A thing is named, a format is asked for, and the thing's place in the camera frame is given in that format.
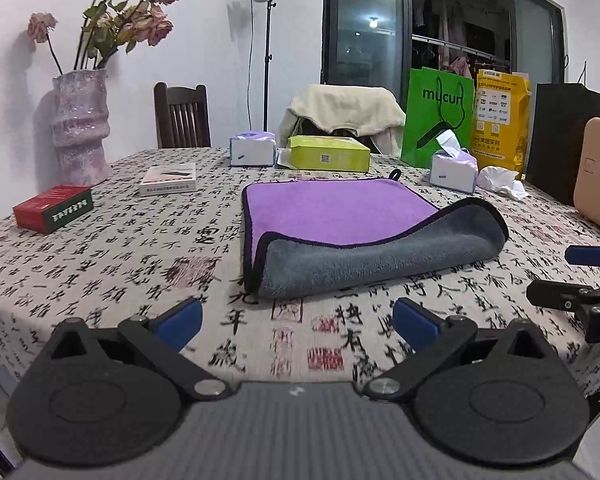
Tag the green mucun paper bag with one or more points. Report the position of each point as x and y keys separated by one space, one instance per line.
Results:
x=436 y=101

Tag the purple white tissue pack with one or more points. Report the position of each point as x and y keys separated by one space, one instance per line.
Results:
x=253 y=149

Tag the dark framed glass door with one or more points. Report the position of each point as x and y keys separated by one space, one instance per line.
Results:
x=376 y=43

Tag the black paper bag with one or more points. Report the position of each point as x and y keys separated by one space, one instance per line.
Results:
x=560 y=116

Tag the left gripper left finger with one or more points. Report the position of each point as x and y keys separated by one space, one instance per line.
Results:
x=96 y=397

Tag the dark wooden chair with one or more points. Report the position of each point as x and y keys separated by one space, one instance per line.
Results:
x=182 y=116

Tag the yellow printed bag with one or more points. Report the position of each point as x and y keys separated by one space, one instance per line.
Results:
x=500 y=126

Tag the red and green box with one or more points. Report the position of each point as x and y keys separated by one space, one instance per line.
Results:
x=51 y=210

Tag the chair with cream garment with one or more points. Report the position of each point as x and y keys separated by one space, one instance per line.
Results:
x=366 y=113

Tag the lime green tissue box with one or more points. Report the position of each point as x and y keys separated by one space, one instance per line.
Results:
x=324 y=153

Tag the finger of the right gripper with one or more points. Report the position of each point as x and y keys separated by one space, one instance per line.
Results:
x=582 y=301
x=583 y=255

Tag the crumpled white tissue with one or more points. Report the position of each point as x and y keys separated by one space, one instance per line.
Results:
x=501 y=181

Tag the calligraphy print tablecloth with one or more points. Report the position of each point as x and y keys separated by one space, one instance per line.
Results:
x=142 y=255

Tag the white flat product box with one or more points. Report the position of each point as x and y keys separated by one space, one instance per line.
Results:
x=169 y=179

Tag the dried pink roses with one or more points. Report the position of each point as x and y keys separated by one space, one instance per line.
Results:
x=110 y=26

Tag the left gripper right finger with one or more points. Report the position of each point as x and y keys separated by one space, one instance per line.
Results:
x=489 y=397

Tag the open purple tissue pack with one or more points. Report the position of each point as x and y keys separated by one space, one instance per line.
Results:
x=452 y=166

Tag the pink speckled vase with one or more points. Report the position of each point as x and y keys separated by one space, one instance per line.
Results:
x=80 y=122

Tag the purple and grey towel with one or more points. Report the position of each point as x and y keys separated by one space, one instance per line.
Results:
x=307 y=237

